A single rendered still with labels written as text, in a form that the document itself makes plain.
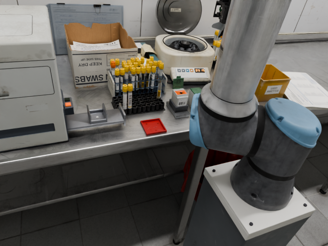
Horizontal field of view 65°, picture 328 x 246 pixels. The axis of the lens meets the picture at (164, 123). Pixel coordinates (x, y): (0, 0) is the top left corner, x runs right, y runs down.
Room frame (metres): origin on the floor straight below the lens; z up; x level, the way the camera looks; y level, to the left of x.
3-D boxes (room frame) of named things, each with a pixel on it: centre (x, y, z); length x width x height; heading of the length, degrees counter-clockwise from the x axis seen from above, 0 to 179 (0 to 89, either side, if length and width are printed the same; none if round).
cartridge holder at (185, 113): (0.76, -0.04, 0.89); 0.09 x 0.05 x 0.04; 26
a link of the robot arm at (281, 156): (0.44, -0.26, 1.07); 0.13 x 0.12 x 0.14; 84
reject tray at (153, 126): (0.65, 0.03, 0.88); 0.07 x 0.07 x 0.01; 26
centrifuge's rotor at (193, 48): (1.11, -0.04, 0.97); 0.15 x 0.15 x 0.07
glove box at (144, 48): (1.06, 0.13, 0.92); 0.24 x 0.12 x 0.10; 26
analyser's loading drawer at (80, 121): (0.60, 0.22, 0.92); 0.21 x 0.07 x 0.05; 116
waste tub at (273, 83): (0.97, -0.38, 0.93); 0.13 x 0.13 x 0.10; 22
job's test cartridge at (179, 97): (0.76, -0.04, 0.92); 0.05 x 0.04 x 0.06; 26
